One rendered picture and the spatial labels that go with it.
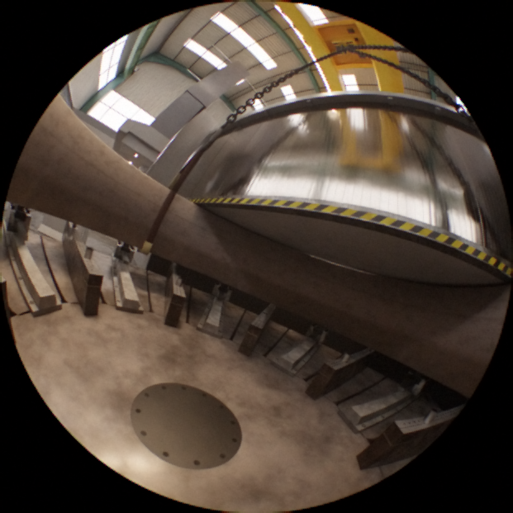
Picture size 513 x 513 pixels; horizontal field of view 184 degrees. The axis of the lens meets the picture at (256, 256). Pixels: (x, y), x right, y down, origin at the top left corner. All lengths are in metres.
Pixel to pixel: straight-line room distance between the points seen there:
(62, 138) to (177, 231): 2.02
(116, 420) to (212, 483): 0.50
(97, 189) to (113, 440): 2.14
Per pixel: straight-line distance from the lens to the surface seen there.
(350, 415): 1.62
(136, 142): 3.23
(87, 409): 1.03
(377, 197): 1.38
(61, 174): 2.07
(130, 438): 0.96
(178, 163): 4.39
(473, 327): 1.97
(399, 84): 11.85
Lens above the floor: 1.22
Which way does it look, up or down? 5 degrees up
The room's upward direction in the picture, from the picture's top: 23 degrees clockwise
